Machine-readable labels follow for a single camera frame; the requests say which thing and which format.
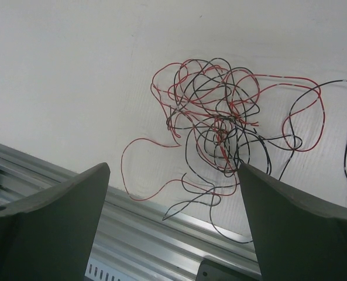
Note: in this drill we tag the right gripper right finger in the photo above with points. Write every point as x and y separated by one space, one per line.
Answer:
297 236

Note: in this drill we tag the white slotted cable duct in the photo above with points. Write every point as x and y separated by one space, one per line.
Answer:
99 271

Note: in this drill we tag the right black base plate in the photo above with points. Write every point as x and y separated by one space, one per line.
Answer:
211 268

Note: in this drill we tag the red orange wire ball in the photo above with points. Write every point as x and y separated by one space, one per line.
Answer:
210 107

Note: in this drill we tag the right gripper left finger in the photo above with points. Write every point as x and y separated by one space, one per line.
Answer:
49 235

